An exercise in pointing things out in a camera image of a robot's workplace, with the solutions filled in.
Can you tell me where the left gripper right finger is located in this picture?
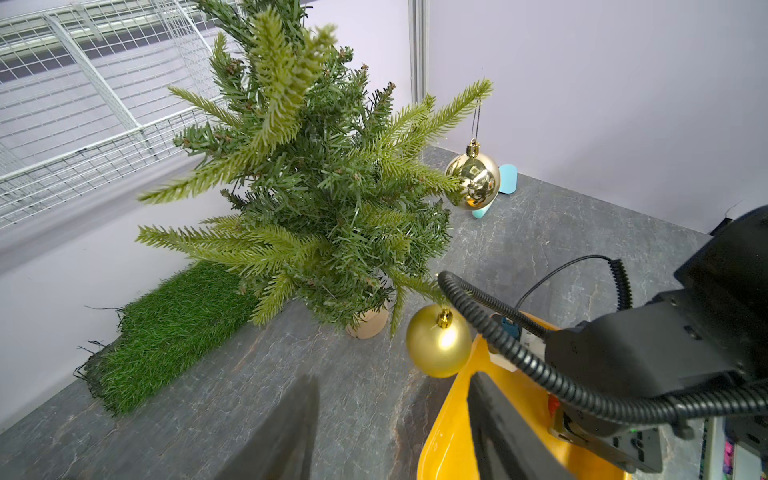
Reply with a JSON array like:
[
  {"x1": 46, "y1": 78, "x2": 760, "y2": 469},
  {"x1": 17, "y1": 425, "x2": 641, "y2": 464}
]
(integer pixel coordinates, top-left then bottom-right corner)
[{"x1": 467, "y1": 372, "x2": 570, "y2": 479}]

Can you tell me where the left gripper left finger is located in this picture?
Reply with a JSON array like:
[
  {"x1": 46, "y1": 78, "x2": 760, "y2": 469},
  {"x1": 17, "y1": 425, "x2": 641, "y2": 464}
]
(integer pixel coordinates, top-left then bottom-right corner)
[{"x1": 216, "y1": 375, "x2": 320, "y2": 479}]

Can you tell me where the matte gold ball ornament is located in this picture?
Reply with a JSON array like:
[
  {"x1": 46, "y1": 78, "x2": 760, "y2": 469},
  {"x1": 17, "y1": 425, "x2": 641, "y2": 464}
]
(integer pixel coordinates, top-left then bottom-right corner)
[{"x1": 406, "y1": 304, "x2": 473, "y2": 379}]

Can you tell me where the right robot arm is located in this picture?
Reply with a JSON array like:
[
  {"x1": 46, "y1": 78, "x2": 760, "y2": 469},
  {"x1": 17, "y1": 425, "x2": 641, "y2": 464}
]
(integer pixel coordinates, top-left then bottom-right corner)
[{"x1": 438, "y1": 207, "x2": 767, "y2": 473}]

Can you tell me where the small green christmas tree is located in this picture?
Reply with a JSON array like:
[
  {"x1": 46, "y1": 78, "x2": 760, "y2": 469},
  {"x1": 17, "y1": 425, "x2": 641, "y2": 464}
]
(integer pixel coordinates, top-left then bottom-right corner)
[{"x1": 137, "y1": 1, "x2": 492, "y2": 329}]

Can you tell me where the yellow plastic tray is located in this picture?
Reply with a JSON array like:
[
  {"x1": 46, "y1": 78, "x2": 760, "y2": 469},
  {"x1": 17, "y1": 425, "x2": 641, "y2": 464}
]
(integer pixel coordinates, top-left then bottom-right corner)
[{"x1": 406, "y1": 304, "x2": 630, "y2": 479}]

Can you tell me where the green artificial grass mat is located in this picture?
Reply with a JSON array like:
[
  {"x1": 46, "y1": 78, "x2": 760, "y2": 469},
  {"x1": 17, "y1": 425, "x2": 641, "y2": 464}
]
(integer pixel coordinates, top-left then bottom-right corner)
[{"x1": 74, "y1": 262, "x2": 257, "y2": 415}]

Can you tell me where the teal plastic trowel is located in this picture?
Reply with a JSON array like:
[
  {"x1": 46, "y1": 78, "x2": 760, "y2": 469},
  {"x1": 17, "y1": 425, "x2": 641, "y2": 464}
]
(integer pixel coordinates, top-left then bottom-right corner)
[{"x1": 472, "y1": 164, "x2": 519, "y2": 219}]

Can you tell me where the long white wire basket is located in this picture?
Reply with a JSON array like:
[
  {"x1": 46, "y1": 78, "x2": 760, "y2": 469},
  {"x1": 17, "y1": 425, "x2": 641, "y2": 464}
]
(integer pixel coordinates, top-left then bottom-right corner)
[{"x1": 1, "y1": 1, "x2": 221, "y2": 228}]

